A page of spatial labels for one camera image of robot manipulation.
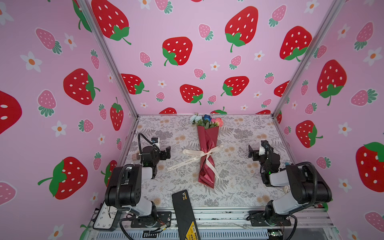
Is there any beige ribbon pile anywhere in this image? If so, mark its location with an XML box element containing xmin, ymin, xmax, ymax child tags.
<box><xmin>167</xmin><ymin>145</ymin><xmax>224</xmax><ymax>178</ymax></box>

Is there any white fake flower stem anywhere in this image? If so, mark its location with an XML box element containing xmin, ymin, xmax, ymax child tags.
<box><xmin>190</xmin><ymin>114</ymin><xmax>212</xmax><ymax>129</ymax></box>

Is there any dark red wrapping paper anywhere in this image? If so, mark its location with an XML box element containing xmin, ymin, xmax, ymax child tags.
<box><xmin>197</xmin><ymin>126</ymin><xmax>219</xmax><ymax>189</ymax></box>

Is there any large pink fake rose stem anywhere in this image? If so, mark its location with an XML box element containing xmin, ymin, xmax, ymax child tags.
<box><xmin>215</xmin><ymin>118</ymin><xmax>224</xmax><ymax>127</ymax></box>

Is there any blue fake rose stem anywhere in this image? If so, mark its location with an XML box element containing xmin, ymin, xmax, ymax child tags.
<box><xmin>203</xmin><ymin>115</ymin><xmax>212</xmax><ymax>122</ymax></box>

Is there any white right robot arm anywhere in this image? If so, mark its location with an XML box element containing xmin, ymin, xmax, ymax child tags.
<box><xmin>246</xmin><ymin>140</ymin><xmax>332</xmax><ymax>227</ymax></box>

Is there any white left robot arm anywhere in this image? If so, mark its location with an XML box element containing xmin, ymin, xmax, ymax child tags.
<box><xmin>93</xmin><ymin>133</ymin><xmax>172</xmax><ymax>240</ymax></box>

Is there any small brown ribbon spool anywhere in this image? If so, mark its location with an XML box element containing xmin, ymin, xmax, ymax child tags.
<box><xmin>132</xmin><ymin>153</ymin><xmax>141</xmax><ymax>161</ymax></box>

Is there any small beige patterned object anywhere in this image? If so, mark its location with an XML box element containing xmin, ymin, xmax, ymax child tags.
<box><xmin>283</xmin><ymin>185</ymin><xmax>291</xmax><ymax>194</ymax></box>

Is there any black framed analog clock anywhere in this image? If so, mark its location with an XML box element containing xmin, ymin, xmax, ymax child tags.
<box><xmin>93</xmin><ymin>202</ymin><xmax>122</xmax><ymax>232</ymax></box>

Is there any black flat device yellow label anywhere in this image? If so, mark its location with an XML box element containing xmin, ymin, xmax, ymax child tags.
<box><xmin>172</xmin><ymin>190</ymin><xmax>201</xmax><ymax>240</ymax></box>

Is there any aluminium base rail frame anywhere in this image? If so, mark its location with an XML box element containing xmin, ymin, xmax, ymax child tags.
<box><xmin>85</xmin><ymin>207</ymin><xmax>342</xmax><ymax>240</ymax></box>

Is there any aluminium corner post right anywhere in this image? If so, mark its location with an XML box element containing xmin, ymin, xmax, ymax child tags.
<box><xmin>272</xmin><ymin>0</ymin><xmax>345</xmax><ymax>120</ymax></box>

